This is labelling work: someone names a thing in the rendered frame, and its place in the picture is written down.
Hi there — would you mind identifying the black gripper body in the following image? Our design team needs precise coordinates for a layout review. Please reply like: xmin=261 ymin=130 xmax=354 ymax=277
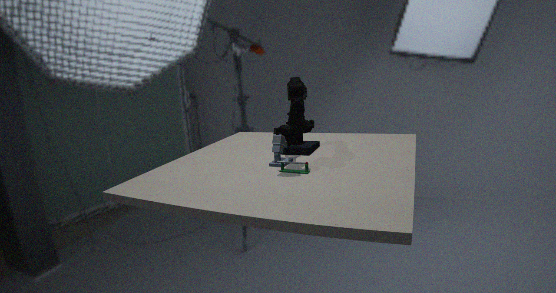
xmin=278 ymin=111 xmax=301 ymax=135

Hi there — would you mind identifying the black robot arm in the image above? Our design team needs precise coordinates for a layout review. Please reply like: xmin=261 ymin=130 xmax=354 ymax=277
xmin=287 ymin=77 xmax=314 ymax=145

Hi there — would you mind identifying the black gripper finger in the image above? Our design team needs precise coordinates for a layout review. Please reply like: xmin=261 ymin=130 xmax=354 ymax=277
xmin=292 ymin=129 xmax=303 ymax=144
xmin=284 ymin=133 xmax=297 ymax=147

